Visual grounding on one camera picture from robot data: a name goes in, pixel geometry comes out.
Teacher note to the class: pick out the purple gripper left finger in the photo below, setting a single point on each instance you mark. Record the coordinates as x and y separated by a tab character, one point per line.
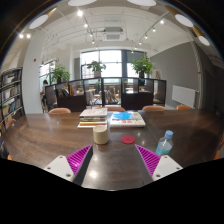
73	167

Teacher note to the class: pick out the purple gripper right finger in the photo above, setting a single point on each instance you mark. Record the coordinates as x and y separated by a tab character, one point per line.
154	167

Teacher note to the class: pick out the clear water bottle blue cap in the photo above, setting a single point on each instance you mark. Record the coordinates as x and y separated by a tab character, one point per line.
165	143

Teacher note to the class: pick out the red round coaster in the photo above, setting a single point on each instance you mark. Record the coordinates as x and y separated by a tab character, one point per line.
128	139

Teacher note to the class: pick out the beige ceramic cup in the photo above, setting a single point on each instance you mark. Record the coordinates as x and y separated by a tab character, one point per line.
100	134

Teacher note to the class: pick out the stack of books left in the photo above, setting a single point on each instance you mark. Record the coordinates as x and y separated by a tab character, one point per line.
90	118

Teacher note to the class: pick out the blue cover book right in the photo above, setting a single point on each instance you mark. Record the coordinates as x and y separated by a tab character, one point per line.
127	119

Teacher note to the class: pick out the orange chair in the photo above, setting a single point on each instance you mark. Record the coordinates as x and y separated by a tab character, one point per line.
153	108
59	110
120	109
183	107

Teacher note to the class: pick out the orange chair far left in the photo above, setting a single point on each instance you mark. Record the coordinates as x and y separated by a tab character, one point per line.
59	110

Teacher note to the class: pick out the orange chair far right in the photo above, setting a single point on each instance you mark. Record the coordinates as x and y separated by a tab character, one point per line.
183	107

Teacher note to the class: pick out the orange chair middle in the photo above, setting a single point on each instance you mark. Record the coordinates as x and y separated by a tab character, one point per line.
120	109

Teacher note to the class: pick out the black divider shelf unit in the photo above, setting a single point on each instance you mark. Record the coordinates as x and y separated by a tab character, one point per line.
129	93

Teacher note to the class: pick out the left potted plant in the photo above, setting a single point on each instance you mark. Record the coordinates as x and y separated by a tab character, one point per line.
60	74

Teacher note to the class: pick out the potted plant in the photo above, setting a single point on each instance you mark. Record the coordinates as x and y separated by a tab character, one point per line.
60	74
142	66
97	68

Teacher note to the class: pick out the right potted plant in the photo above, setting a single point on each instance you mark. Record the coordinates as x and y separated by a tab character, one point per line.
142	66

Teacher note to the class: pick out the middle potted plant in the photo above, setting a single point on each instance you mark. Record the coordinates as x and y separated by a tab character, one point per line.
97	68

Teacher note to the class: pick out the ceiling air conditioner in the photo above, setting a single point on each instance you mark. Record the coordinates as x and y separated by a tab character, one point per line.
113	34

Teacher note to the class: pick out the white wall radiator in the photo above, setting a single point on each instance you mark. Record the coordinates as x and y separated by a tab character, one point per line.
184	95

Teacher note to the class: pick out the bookshelf at left wall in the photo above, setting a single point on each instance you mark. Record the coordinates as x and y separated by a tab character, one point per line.
11	102

